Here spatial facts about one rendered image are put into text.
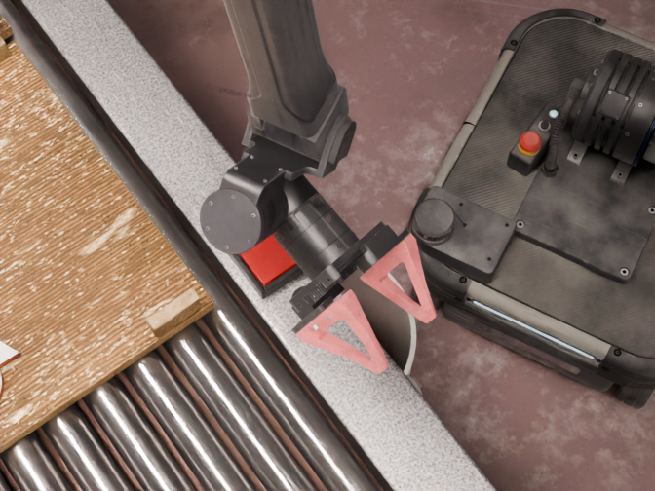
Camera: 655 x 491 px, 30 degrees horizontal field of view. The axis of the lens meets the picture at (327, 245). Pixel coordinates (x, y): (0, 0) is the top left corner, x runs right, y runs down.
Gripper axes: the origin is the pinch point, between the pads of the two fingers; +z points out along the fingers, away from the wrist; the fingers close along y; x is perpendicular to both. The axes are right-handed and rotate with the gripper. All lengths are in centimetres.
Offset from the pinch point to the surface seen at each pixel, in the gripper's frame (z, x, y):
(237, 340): -9.7, -21.8, -5.4
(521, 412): 33, -65, -90
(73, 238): -29.5, -28.4, -3.4
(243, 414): -3.6, -22.9, -0.3
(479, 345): 19, -67, -95
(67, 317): -23.1, -30.2, 2.7
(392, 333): 6, -60, -71
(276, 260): -13.4, -16.9, -12.8
